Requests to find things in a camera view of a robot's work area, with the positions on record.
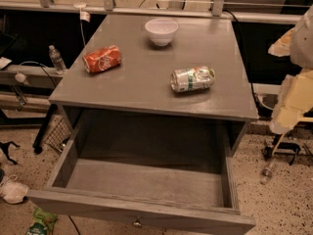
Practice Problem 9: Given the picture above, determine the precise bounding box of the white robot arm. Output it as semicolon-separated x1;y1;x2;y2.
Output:
268;6;313;134

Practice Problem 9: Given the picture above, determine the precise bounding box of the grey wooden cabinet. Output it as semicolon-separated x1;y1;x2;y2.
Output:
50;15;258;122

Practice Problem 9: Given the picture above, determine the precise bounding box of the yellow black cart frame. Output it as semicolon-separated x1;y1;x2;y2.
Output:
262;116;313;165

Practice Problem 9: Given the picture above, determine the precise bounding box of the black cable on floor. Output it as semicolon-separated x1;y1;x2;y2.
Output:
67;214;82;235

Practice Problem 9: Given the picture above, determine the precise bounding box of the white face mask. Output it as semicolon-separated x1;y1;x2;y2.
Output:
0;175;29;204

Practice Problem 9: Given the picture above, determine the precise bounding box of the green snack bag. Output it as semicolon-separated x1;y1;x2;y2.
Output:
25;207;58;235

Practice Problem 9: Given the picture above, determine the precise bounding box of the open grey top drawer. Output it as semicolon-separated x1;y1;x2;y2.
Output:
26;110;257;235

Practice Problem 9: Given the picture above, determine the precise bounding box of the metal railing frame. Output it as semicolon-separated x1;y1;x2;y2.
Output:
0;0;313;25

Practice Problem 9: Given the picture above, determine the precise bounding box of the white hanging tag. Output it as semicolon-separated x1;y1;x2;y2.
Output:
80;11;91;22

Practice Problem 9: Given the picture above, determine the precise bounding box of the clear plastic water bottle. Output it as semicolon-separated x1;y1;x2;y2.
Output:
49;45;67;74

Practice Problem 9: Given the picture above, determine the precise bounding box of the green silver 7up can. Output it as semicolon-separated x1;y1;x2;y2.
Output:
170;66;215;93

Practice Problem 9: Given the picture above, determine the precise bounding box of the grey side bench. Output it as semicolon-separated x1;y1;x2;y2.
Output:
0;65;64;89

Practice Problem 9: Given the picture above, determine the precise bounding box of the black clamp on floor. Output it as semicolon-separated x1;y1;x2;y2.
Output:
0;141;20;165

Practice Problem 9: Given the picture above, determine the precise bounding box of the orange soda can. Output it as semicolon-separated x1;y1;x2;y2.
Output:
83;45;122;73

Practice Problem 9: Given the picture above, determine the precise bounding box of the plastic bottle on floor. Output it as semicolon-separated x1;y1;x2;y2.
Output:
260;160;276;185

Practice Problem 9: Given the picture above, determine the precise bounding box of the wire mesh basket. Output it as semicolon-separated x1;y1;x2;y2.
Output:
45;118;70;153

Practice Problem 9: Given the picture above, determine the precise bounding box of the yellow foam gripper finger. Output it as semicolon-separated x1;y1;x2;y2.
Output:
269;69;313;134
268;28;294;57

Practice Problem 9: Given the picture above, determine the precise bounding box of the white ceramic bowl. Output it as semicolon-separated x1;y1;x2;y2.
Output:
145;18;179;46

